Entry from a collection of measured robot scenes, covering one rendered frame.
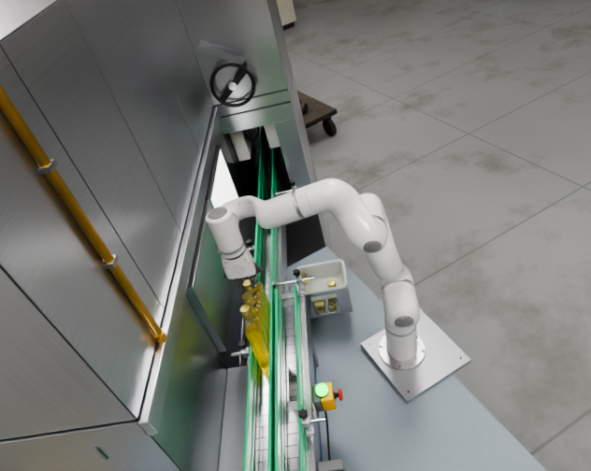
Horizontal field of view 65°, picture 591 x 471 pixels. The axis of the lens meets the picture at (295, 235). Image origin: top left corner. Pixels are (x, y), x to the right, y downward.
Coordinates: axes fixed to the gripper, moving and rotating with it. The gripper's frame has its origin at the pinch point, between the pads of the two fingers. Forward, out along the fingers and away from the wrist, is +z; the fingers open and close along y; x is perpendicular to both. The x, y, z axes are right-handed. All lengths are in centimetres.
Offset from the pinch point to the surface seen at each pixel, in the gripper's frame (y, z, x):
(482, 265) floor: 124, 133, 110
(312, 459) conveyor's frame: 14, 28, -51
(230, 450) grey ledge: -12, 28, -45
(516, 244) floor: 152, 133, 125
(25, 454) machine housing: -48, -16, -60
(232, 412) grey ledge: -12.2, 28.3, -31.7
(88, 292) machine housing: -16, -53, -49
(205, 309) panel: -12.3, -4.3, -13.2
